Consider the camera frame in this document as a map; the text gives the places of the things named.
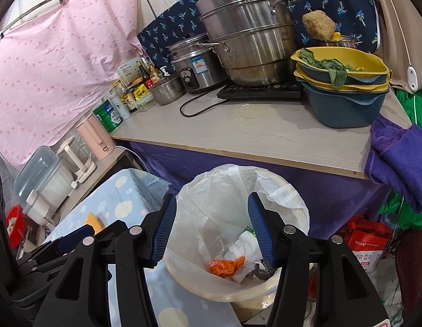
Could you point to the steel wool scrubber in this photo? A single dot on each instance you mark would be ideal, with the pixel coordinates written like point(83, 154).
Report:
point(263, 268)

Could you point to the green plastic bag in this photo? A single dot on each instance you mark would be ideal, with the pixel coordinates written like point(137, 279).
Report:
point(408, 218)

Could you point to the tall soy sauce bottle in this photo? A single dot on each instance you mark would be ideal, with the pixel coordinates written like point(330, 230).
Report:
point(144, 71)

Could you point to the white dish box clear lid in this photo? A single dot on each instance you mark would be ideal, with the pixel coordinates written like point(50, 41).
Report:
point(44, 173)

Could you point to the cream cardboard box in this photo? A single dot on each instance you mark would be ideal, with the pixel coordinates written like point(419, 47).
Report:
point(129, 71)

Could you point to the clear food container green lid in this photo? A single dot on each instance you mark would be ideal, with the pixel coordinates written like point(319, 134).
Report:
point(144, 104)

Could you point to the small steel pot with lid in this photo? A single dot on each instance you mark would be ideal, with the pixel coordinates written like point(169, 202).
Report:
point(166, 92)

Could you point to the trash bin with white liner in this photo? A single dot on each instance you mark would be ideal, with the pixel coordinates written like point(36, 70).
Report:
point(204, 204)

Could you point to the loofah sponge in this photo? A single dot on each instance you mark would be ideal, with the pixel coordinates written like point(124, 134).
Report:
point(318, 25)

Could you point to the blue plastic basin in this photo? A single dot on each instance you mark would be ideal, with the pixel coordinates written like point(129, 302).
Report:
point(344, 112)

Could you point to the yellow strainer basin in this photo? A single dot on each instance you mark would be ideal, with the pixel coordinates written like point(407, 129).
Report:
point(367, 61)
point(320, 87)

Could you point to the white embossed paper towel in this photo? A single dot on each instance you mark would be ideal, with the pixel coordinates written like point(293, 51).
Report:
point(241, 248)

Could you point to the orange foam fruit net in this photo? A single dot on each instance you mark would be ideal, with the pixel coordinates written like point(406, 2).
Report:
point(94, 221)

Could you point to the red plastic basin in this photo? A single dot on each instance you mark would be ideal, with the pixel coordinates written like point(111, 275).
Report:
point(15, 226)

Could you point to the steel bowl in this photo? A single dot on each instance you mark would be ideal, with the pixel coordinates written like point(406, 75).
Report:
point(347, 42)

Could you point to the pink dotted cloth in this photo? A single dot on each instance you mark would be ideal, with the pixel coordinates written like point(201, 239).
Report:
point(61, 75)

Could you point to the black induction cooker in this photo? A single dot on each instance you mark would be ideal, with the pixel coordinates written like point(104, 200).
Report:
point(262, 92)

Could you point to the green vegetable leaves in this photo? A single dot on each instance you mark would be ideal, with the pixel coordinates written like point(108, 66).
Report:
point(325, 63)

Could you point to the yellow seasoning packet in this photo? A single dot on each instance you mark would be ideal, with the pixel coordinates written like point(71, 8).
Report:
point(141, 92)

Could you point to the large steel steamer pot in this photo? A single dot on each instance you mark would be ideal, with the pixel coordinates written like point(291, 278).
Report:
point(252, 34)

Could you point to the dark sauce bottle white label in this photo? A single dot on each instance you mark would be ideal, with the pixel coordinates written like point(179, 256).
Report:
point(128, 102)

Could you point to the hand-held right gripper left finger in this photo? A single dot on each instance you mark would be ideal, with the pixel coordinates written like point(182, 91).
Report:
point(165, 226)

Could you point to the maroon cloth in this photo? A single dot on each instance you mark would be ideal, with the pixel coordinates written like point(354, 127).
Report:
point(413, 272)

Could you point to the white power plug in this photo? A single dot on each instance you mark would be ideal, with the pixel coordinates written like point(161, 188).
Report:
point(74, 184)

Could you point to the navy printed cloth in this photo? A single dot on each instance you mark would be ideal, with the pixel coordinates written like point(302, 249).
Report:
point(170, 30)

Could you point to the orange patterned snack wrapper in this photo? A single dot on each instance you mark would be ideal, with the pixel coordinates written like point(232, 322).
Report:
point(226, 266)

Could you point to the cream plastic waste bin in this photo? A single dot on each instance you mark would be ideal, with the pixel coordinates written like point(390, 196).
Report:
point(204, 289)

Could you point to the pink electric kettle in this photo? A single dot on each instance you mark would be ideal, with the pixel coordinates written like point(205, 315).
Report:
point(95, 136)

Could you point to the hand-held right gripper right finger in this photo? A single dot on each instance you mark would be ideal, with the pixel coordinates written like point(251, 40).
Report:
point(262, 231)

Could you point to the green tin can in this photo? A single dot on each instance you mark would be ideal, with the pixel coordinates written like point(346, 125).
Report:
point(107, 115)

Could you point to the white glass electric kettle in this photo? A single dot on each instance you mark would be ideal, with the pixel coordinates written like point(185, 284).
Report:
point(76, 158)

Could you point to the steel rice cooker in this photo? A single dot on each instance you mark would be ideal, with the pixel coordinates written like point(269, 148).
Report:
point(197, 68)

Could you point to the beige curtain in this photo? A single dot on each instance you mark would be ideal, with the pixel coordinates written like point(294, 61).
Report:
point(401, 24)

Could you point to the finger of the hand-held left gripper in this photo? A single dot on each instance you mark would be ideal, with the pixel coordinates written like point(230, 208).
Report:
point(112, 231)
point(74, 236)

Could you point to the red shopping bag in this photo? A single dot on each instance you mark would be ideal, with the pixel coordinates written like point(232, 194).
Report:
point(364, 242)

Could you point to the blue dotted tablecloth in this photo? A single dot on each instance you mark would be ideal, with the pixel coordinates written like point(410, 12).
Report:
point(129, 190)

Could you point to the white seasoning bottle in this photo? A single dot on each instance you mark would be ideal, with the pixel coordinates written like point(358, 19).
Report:
point(116, 109)

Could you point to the purple towel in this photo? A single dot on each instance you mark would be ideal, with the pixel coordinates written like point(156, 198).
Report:
point(398, 156)

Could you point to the purple counter skirt cloth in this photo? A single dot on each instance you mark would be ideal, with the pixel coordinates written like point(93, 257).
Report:
point(299, 184)

